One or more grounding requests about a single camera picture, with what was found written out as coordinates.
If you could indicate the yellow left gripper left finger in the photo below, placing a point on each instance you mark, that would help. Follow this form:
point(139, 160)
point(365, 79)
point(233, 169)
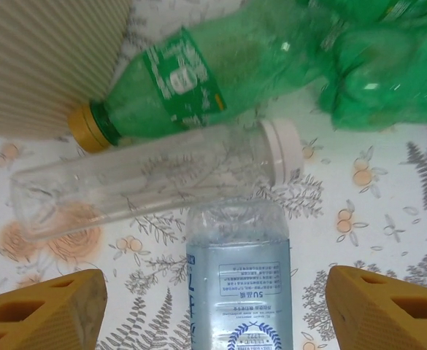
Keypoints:
point(34, 321)

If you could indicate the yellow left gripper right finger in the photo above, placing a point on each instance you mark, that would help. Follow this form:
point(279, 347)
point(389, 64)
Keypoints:
point(388, 317)

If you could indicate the light blue square bottle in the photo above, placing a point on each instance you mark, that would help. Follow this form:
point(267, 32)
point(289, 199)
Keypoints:
point(235, 291)

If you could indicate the clear cylindrical bottle white cap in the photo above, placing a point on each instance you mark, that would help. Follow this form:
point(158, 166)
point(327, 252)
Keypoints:
point(162, 182)

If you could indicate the green soda bottle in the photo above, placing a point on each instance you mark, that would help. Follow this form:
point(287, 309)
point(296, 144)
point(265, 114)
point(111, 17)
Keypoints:
point(399, 11)
point(381, 91)
point(184, 80)

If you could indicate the beige ribbed bin pink liner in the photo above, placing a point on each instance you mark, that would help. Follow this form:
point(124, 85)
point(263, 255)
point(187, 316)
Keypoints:
point(34, 54)

